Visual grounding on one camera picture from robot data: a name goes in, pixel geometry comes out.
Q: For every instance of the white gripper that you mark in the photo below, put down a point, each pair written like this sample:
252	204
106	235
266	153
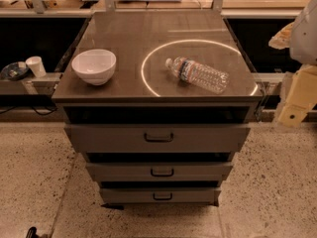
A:
305	39

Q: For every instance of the grey bottom drawer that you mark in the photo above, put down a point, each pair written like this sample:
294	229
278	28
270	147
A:
207	195

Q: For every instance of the grey drawer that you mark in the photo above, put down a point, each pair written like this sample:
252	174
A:
159	171
89	138
207	195

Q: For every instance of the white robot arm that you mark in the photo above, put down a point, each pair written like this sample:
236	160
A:
300	37

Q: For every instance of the grey drawer cabinet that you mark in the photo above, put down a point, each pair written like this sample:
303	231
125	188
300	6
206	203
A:
143	91

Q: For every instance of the grey top drawer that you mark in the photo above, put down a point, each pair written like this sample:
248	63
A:
89	138

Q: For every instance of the grey middle drawer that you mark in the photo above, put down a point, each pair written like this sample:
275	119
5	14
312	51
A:
159	171

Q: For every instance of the clear plastic water bottle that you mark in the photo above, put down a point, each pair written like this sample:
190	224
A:
202	75

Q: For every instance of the white ceramic bowl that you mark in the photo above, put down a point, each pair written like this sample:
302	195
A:
95	67

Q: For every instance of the white paper cup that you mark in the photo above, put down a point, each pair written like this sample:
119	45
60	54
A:
36	66

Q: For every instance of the dark round dish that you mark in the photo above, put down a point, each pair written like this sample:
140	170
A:
15	71

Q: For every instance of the black object bottom left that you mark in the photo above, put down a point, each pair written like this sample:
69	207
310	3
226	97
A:
32	233

